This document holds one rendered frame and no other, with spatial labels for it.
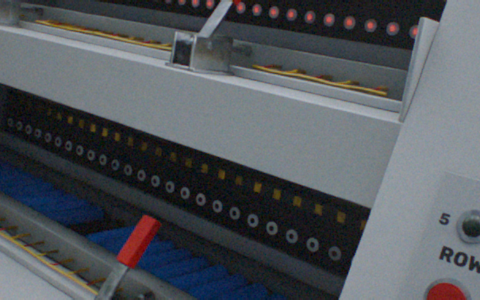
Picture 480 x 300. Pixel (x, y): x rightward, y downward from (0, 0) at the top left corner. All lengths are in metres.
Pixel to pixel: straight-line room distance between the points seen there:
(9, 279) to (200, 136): 0.20
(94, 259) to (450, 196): 0.29
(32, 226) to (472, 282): 0.38
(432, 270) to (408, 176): 0.04
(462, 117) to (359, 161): 0.05
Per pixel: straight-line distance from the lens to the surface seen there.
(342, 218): 0.47
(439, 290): 0.27
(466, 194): 0.28
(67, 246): 0.51
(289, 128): 0.33
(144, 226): 0.41
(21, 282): 0.49
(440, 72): 0.30
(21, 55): 0.52
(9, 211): 0.57
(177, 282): 0.46
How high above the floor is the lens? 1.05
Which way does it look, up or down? 5 degrees up
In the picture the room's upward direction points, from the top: 21 degrees clockwise
